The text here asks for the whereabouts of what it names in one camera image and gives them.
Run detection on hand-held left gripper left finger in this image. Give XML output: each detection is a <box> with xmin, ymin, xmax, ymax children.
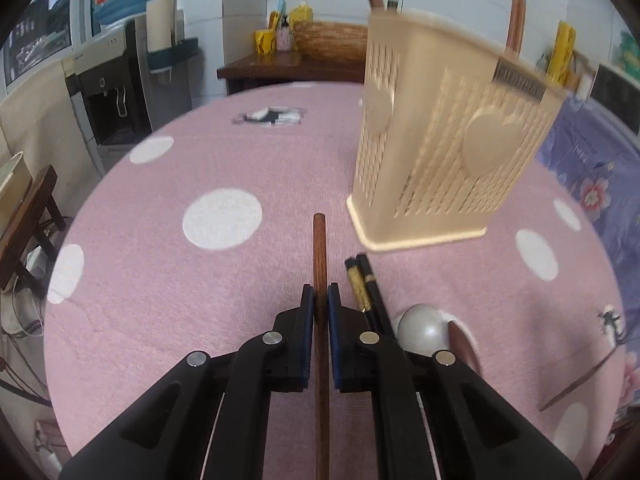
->
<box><xmin>59</xmin><ymin>282</ymin><xmax>316</xmax><ymax>480</ymax></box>

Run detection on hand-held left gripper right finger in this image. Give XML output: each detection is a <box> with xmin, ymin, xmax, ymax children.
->
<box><xmin>327</xmin><ymin>282</ymin><xmax>583</xmax><ymax>480</ymax></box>

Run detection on beige perforated utensil holder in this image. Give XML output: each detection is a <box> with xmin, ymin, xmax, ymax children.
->
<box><xmin>346</xmin><ymin>9</ymin><xmax>568</xmax><ymax>252</ymax></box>

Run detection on pale grey spoon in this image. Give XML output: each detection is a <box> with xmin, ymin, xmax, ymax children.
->
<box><xmin>395</xmin><ymin>304</ymin><xmax>451</xmax><ymax>356</ymax></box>

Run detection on pink polka-dot tablecloth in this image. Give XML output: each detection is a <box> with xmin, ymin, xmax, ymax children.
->
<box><xmin>44</xmin><ymin>81</ymin><xmax>628</xmax><ymax>480</ymax></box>

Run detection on dark wooden counter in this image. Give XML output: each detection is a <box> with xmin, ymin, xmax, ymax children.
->
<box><xmin>217</xmin><ymin>51</ymin><xmax>366</xmax><ymax>96</ymax></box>

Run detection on dark wooden chair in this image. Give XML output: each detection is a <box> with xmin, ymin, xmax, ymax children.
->
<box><xmin>0</xmin><ymin>165</ymin><xmax>66</xmax><ymax>296</ymax></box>

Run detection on woven brown washbasin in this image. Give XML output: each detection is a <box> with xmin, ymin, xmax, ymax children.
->
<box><xmin>291</xmin><ymin>21</ymin><xmax>371</xmax><ymax>66</ymax></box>

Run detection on purple floral cloth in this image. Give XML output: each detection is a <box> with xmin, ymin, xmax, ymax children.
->
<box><xmin>535</xmin><ymin>95</ymin><xmax>640</xmax><ymax>411</ymax></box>

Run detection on grey water dispenser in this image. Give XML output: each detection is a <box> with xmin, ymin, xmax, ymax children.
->
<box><xmin>62</xmin><ymin>20</ymin><xmax>193</xmax><ymax>171</ymax></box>

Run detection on cream cooking pot with lid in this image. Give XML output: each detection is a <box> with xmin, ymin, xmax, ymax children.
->
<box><xmin>0</xmin><ymin>151</ymin><xmax>26</xmax><ymax>231</ymax></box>

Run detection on short yellow roll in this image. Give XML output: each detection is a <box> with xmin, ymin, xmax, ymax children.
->
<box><xmin>547</xmin><ymin>21</ymin><xmax>577</xmax><ymax>86</ymax></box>

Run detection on white microwave oven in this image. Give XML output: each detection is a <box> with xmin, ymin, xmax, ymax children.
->
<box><xmin>590</xmin><ymin>62</ymin><xmax>640</xmax><ymax>136</ymax></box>

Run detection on aluminium sliding window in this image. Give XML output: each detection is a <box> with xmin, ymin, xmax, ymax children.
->
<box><xmin>0</xmin><ymin>0</ymin><xmax>96</xmax><ymax>91</ymax></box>

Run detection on stacked green cans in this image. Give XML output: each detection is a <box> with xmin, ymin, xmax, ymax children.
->
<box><xmin>617</xmin><ymin>30</ymin><xmax>640</xmax><ymax>71</ymax></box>

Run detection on black cables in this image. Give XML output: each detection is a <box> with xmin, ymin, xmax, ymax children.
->
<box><xmin>0</xmin><ymin>290</ymin><xmax>51</xmax><ymax>411</ymax></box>

